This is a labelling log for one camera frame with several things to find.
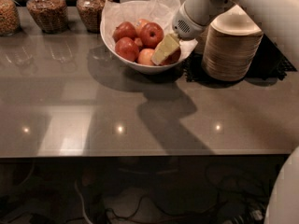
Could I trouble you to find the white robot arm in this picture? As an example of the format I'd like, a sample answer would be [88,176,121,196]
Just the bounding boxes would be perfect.
[171,0,299,67]

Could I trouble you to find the white cable on floor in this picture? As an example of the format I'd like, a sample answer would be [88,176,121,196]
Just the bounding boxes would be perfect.
[74,179,94,224]

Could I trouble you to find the red apple back left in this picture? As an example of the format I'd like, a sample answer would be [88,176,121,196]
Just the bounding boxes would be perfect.
[112,21,137,42]

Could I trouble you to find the rear stack of paper bowls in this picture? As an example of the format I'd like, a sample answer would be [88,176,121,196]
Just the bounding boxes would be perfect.
[194,28,208,54]

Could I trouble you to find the glass cereal jar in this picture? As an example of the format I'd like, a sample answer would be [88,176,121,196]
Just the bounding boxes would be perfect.
[76,0,112,34]
[26,0,68,34]
[0,0,21,36]

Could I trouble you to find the white paper liner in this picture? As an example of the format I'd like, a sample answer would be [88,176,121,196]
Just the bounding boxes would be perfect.
[101,0,199,61]

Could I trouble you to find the orange apple at back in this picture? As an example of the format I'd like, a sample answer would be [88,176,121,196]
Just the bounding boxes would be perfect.
[135,19,149,35]

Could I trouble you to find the red apple top centre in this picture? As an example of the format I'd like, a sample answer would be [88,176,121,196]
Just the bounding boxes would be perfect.
[139,22,164,49]

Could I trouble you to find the black mesh mat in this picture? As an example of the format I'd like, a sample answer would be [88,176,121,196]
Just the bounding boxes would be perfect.
[183,35,297,83]

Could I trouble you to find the small red apple middle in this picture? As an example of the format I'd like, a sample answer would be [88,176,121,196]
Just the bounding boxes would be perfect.
[135,37,143,50]

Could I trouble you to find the middle glass cereal jar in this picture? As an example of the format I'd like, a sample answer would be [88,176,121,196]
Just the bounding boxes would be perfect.
[26,0,68,34]

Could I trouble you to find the white ceramic bowl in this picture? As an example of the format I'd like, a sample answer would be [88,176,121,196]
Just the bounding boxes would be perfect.
[100,17,197,75]

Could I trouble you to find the front stack of paper bowls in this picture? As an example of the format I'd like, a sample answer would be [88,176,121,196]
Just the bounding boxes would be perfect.
[202,5,263,82]

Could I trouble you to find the right glass cereal jar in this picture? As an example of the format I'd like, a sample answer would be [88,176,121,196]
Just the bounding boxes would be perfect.
[76,0,112,34]

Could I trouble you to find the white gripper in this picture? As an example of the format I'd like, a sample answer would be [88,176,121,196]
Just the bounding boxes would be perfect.
[151,6,206,65]

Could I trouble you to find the pale apple front centre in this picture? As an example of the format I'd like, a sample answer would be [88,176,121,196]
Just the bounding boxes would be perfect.
[137,49,154,66]

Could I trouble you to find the stack of paper bowls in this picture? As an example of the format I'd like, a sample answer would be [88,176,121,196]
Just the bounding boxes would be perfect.
[202,5,263,82]
[194,28,208,54]

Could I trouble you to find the red apple front left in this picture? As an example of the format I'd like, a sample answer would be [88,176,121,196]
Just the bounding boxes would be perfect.
[115,37,139,62]

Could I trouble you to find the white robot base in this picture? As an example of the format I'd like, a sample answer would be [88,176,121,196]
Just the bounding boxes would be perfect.
[263,147,299,224]

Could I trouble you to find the left glass cereal jar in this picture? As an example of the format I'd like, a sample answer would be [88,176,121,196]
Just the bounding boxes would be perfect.
[0,0,21,36]

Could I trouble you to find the dark cables on floor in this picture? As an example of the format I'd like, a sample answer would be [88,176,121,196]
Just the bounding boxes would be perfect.
[106,161,269,224]

